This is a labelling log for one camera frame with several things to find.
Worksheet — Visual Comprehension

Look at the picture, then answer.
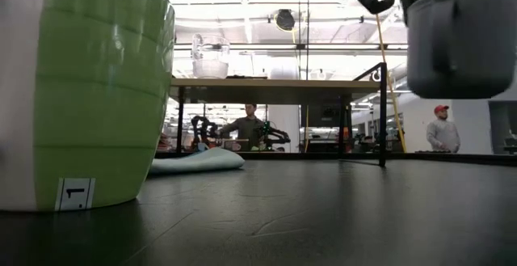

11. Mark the black metal table frame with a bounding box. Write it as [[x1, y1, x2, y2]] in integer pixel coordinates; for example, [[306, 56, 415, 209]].
[[155, 0, 517, 167]]

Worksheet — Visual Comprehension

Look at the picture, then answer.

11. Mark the yellow power cable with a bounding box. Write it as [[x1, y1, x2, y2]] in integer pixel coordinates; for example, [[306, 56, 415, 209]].
[[374, 13, 408, 154]]

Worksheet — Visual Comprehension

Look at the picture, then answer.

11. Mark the light blue folded cloth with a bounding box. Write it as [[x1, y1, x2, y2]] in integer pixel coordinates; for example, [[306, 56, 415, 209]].
[[148, 147, 246, 176]]

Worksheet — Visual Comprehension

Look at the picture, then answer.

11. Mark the grey ceramic mug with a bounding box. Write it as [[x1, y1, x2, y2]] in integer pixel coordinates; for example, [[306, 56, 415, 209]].
[[406, 0, 517, 100]]

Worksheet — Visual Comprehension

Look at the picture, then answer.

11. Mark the person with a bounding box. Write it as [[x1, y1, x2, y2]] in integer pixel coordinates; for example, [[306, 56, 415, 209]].
[[220, 103, 270, 152], [426, 103, 462, 154]]

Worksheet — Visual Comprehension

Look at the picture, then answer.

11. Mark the green ceramic mug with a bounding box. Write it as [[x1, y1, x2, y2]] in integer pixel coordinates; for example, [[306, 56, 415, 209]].
[[0, 0, 177, 213]]

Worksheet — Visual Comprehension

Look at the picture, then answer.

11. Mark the yellow hanging cable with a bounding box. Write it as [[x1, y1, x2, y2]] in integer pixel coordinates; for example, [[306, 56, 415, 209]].
[[273, 11, 311, 154]]

